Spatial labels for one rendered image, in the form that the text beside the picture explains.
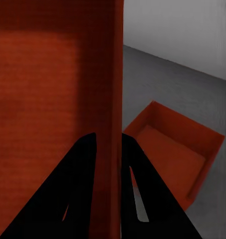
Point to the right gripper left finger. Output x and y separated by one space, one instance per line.
61 207

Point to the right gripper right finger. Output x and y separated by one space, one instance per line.
167 219

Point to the storage box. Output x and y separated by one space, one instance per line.
181 149
61 78

